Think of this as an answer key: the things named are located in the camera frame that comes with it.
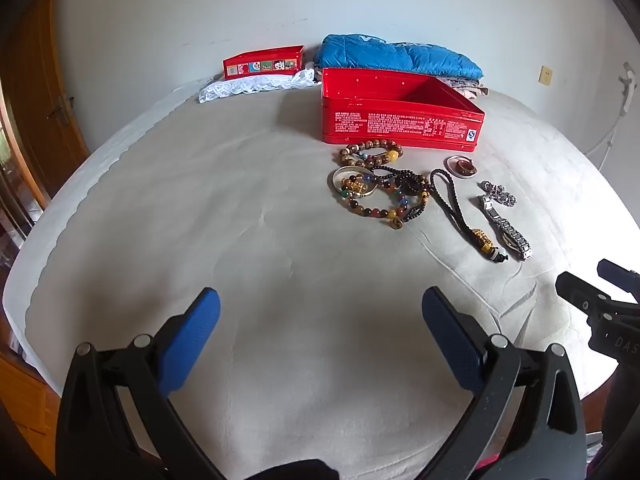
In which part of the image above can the silver chain bracelet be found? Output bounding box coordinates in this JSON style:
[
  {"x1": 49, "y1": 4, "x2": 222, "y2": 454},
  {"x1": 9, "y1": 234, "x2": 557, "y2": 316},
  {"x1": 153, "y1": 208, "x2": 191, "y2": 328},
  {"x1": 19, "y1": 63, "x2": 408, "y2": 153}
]
[{"x1": 479, "y1": 181, "x2": 516, "y2": 207}]

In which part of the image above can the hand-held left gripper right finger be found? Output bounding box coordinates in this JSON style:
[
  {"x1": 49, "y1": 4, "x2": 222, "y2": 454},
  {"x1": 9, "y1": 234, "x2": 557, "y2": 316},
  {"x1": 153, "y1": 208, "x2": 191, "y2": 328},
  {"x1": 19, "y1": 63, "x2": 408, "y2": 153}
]
[{"x1": 419, "y1": 286, "x2": 587, "y2": 480}]

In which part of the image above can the wooden cabinet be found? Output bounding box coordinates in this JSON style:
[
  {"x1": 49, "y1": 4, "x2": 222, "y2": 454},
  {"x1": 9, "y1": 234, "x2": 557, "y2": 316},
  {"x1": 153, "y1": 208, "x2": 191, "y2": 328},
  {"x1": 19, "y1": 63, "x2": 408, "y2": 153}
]
[{"x1": 0, "y1": 0, "x2": 92, "y2": 213}]

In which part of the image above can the folded patterned beige cloth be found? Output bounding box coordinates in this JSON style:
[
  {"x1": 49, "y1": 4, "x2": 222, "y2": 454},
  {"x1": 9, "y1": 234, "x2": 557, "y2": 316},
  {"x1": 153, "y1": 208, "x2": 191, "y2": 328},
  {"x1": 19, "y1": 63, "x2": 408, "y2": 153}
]
[{"x1": 434, "y1": 75, "x2": 489, "y2": 99}]

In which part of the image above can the multicoloured bead bracelet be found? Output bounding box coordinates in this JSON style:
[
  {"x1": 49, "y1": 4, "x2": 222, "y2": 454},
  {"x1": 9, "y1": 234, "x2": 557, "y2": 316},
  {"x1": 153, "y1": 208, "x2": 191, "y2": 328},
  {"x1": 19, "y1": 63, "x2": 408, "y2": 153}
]
[{"x1": 336, "y1": 172, "x2": 408, "y2": 231}]

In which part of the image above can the white lace cloth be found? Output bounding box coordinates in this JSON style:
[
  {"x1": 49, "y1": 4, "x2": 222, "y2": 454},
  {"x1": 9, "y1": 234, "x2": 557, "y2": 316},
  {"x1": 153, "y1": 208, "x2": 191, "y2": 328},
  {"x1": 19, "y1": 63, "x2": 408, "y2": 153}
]
[{"x1": 198, "y1": 68, "x2": 316, "y2": 105}]

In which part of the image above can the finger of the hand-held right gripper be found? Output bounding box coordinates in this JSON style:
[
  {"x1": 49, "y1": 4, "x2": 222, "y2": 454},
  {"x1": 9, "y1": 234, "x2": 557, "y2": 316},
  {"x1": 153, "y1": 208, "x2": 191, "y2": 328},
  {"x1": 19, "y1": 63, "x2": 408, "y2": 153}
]
[
  {"x1": 597, "y1": 258, "x2": 640, "y2": 292},
  {"x1": 555, "y1": 271, "x2": 640, "y2": 322}
]

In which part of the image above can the silver bangle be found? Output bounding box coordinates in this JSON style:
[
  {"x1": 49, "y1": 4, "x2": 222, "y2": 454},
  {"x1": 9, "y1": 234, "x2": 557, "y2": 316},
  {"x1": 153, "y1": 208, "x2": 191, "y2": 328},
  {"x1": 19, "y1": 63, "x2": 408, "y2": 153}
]
[{"x1": 327, "y1": 165, "x2": 384, "y2": 197}]

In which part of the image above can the braided cord gold charm pendant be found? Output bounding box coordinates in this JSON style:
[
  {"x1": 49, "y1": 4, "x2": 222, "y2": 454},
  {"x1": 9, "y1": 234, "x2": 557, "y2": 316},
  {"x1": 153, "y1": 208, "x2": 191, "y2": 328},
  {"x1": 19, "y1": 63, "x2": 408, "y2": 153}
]
[{"x1": 429, "y1": 169, "x2": 509, "y2": 264}]

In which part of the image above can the metal door handle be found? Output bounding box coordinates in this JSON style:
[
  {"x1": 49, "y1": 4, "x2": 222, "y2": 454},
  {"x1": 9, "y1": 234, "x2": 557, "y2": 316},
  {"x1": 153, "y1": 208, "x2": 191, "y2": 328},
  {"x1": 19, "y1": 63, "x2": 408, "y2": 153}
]
[{"x1": 49, "y1": 94, "x2": 76, "y2": 122}]

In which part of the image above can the silver metal wristwatch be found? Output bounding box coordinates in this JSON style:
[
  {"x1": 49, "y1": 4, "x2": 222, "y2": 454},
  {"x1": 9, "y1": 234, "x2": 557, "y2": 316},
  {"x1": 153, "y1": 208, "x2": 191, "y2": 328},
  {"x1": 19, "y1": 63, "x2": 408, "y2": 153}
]
[{"x1": 476, "y1": 194, "x2": 532, "y2": 262}]

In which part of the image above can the wooden bead bracelet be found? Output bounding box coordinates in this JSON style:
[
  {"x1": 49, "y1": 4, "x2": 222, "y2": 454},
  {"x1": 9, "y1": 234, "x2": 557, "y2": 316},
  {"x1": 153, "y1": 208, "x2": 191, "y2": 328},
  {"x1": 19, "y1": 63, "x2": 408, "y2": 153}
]
[{"x1": 339, "y1": 138, "x2": 404, "y2": 166}]

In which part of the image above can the red tin lid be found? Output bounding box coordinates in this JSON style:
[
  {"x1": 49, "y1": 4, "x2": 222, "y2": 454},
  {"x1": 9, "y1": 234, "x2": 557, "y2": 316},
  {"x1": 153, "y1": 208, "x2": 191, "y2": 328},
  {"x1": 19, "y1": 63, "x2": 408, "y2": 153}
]
[{"x1": 223, "y1": 45, "x2": 306, "y2": 80}]

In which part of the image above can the white wall bracket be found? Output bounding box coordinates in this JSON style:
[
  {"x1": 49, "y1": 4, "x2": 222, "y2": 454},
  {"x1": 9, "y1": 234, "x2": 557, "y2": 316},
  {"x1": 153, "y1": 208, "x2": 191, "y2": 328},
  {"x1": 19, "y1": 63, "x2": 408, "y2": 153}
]
[{"x1": 618, "y1": 62, "x2": 637, "y2": 112}]

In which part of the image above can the red tin box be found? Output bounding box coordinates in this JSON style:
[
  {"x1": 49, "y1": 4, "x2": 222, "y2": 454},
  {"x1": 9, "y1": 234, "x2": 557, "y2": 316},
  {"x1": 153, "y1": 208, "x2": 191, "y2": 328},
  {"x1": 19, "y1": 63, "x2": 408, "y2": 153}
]
[{"x1": 321, "y1": 67, "x2": 486, "y2": 153}]

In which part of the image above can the dark bead necklace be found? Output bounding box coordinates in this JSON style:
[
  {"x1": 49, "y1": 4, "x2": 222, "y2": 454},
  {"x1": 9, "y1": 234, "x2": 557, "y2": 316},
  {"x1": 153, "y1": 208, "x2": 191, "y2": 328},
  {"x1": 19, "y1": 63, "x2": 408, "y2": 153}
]
[{"x1": 372, "y1": 164, "x2": 434, "y2": 224}]

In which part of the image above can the blue quilted jacket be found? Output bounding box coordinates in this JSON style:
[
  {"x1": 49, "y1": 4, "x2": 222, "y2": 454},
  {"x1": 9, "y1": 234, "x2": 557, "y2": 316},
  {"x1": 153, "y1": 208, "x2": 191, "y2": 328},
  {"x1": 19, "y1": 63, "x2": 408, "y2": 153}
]
[{"x1": 313, "y1": 33, "x2": 484, "y2": 81}]

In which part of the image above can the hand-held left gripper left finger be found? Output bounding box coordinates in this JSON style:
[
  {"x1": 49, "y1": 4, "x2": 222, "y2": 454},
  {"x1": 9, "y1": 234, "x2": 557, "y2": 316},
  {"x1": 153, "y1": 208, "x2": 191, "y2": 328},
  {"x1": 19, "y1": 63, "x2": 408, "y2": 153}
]
[{"x1": 55, "y1": 287, "x2": 223, "y2": 480}]

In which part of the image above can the ring with red stone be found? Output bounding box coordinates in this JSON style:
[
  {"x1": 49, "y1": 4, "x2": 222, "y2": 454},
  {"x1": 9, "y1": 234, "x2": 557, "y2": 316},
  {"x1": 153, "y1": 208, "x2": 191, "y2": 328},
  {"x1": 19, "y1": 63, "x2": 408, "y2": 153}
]
[{"x1": 446, "y1": 155, "x2": 478, "y2": 180}]

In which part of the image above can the white cable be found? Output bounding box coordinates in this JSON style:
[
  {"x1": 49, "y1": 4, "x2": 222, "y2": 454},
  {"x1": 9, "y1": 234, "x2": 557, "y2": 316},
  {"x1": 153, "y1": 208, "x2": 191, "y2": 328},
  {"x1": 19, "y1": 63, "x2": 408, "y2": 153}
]
[{"x1": 584, "y1": 109, "x2": 627, "y2": 159}]

